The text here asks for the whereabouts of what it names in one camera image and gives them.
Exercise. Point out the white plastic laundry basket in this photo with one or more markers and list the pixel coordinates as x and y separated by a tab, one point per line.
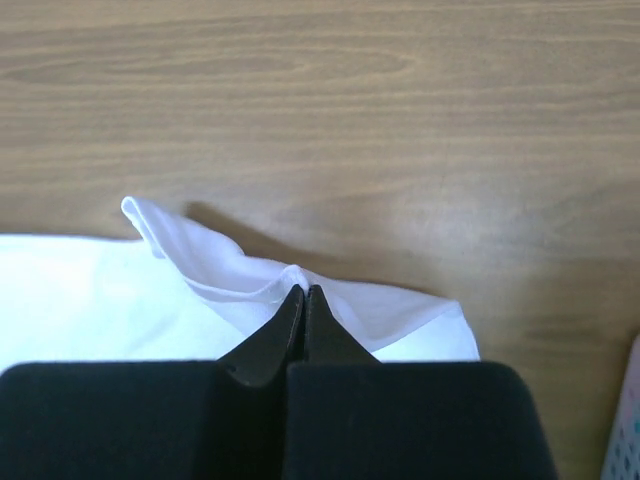
622	459

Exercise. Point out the white t shirt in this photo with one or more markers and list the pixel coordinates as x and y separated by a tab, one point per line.
182	291

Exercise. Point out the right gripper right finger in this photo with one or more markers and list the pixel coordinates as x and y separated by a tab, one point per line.
350	416

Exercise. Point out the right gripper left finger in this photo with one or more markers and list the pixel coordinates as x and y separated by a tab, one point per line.
154	420

